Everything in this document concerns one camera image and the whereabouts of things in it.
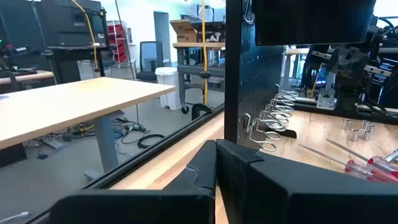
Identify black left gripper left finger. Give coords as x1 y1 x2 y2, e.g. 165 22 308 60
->
49 139 218 224

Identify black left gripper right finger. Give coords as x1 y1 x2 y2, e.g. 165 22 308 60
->
216 139 398 224

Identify chrome socket extension bar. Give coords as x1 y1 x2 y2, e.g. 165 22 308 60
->
384 148 398 163

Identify white trash bin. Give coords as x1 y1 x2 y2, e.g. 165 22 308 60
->
154 66 183 111

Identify light wooden desk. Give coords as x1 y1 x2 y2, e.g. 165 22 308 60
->
0 77 177 182

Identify black metal pegboard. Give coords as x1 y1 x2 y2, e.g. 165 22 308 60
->
224 0 298 150

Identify black office chair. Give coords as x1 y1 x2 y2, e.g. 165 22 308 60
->
135 40 165 83

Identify grey wood-topped workbench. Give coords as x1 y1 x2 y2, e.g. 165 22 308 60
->
172 42 226 115

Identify wooden round-edged table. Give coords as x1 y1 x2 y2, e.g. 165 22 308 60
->
0 70 55 94

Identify brown cardboard box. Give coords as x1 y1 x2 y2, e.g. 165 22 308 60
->
169 19 198 44

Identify black plastic pegboard bin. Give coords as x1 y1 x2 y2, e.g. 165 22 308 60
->
251 0 377 47

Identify black printed box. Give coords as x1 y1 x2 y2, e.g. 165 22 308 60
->
190 21 226 44

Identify black equipment cart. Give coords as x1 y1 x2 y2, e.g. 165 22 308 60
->
39 0 116 83

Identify coiled black floor cable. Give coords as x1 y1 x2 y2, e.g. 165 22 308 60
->
137 133 166 149

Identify metal wire ring holder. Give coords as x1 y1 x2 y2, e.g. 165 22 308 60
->
244 83 300 152

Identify tangled floor cables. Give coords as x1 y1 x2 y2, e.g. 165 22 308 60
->
24 115 147 160

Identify silver metal bracket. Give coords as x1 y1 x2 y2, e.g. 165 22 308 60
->
316 71 336 110

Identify yellow curved cable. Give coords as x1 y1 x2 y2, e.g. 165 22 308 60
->
70 0 100 73

